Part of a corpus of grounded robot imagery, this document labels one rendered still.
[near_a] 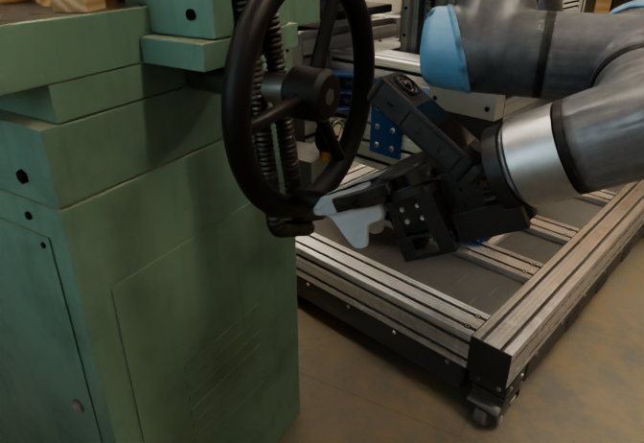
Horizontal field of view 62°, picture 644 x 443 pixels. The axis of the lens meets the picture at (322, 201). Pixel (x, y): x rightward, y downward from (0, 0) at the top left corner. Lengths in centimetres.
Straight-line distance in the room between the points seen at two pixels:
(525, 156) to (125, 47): 43
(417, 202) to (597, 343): 122
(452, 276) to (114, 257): 91
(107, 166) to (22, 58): 15
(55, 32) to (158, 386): 49
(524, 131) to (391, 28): 111
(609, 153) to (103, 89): 49
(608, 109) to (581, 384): 114
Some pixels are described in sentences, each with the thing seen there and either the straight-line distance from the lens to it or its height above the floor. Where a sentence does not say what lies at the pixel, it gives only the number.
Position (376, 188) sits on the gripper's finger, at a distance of 47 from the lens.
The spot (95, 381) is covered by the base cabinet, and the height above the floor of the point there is 47.
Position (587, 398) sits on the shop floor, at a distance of 148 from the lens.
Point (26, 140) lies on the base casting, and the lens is 62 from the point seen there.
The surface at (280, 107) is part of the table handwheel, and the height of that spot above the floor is 81.
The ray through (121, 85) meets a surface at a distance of 65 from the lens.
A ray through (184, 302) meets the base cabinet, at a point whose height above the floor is 50.
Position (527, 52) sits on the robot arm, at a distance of 49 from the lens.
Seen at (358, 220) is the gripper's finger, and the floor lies 72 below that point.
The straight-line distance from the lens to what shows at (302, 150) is 98.
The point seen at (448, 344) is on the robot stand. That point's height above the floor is 18.
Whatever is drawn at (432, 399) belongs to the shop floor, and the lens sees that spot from 136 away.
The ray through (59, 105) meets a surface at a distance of 61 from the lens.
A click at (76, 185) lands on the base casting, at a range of 63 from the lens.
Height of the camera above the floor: 97
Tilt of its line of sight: 26 degrees down
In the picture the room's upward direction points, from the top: straight up
